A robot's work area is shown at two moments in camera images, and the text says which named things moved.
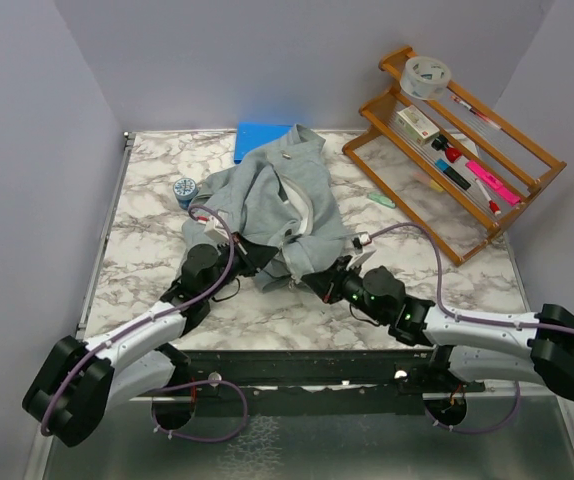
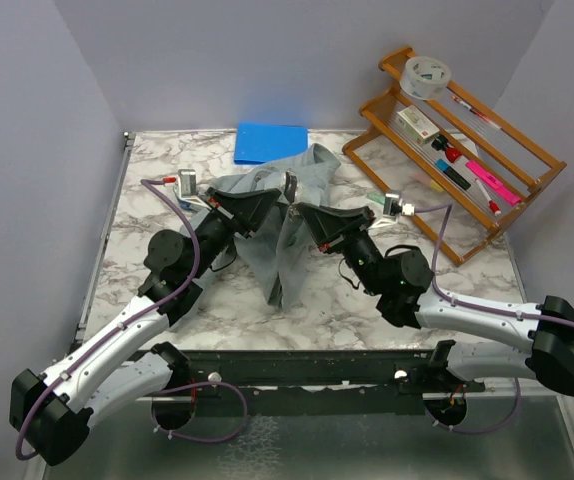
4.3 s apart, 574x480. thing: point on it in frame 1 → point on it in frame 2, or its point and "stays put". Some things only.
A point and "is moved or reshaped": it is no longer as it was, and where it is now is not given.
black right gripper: [328, 282] → [327, 225]
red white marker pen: [491, 203] stays put
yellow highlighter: [435, 186] stays put
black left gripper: [253, 255] → [249, 208]
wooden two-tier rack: [453, 169] stays put
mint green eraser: [381, 199] stays put
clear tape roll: [424, 77] stays put
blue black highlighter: [450, 173] stays put
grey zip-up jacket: [285, 196] is moved or reshaped
